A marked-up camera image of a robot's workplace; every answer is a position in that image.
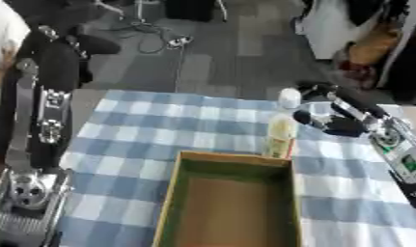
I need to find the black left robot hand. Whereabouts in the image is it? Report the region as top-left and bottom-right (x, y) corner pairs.
(0, 24), (124, 172)

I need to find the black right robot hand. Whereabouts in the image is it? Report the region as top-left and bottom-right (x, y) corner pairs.
(291, 81), (394, 138)

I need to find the yellow bottle with white cap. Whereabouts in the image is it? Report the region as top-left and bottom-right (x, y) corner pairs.
(262, 87), (304, 160)

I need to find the tan cardboard box green inside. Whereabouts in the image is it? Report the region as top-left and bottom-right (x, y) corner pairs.
(150, 151), (306, 247)

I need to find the person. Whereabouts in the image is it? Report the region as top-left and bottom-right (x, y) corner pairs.
(0, 0), (34, 117)

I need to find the orange brown bag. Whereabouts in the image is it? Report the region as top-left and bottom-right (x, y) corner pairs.
(346, 28), (405, 67)

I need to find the white tripod stand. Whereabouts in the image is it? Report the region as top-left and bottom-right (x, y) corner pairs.
(94, 0), (162, 27)

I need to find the white power strip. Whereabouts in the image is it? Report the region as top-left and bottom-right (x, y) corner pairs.
(165, 35), (196, 49)

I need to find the black floor cable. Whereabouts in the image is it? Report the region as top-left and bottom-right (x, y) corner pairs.
(102, 18), (184, 56)

